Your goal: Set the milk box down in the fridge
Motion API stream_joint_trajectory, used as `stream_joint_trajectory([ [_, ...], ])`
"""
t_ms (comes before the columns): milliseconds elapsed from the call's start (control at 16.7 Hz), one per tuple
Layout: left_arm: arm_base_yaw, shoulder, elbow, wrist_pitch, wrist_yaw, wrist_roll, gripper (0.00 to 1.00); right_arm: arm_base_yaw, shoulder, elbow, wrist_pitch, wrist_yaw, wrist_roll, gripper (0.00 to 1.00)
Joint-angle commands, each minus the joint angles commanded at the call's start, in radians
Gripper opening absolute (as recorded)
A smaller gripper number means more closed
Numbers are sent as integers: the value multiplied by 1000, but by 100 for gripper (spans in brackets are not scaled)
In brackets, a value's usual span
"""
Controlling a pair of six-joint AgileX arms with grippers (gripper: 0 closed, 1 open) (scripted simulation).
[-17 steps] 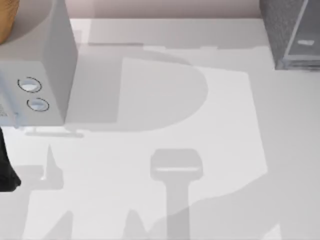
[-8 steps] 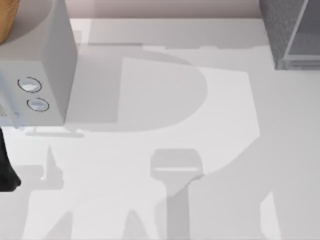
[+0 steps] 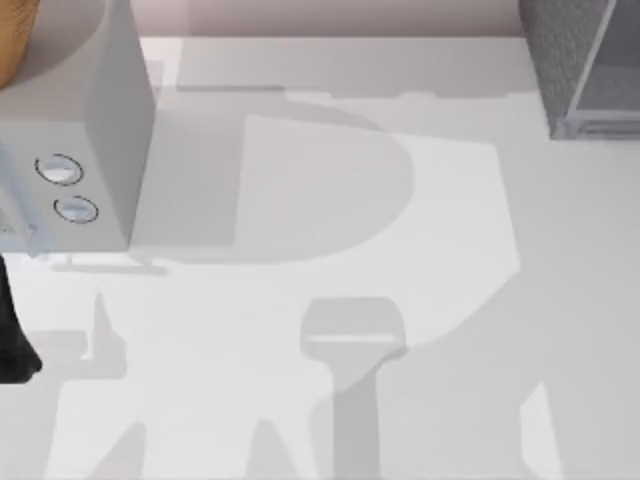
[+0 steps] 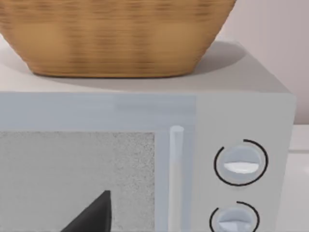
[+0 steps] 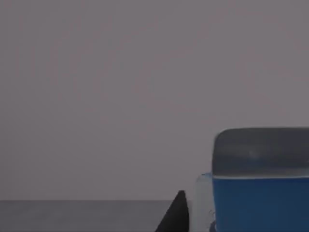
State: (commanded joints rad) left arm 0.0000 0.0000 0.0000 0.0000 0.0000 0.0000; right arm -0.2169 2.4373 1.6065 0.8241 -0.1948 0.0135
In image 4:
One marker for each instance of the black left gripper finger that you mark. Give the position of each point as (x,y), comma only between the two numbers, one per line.
(96,215)

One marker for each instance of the pale microwave door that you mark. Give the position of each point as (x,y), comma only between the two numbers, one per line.
(96,113)

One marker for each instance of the pale microwave knob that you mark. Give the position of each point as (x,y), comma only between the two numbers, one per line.
(234,220)
(241,162)

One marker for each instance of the pale microwave oven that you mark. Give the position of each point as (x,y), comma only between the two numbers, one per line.
(241,108)

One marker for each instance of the woven wicker basket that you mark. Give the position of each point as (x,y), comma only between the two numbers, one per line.
(116,36)

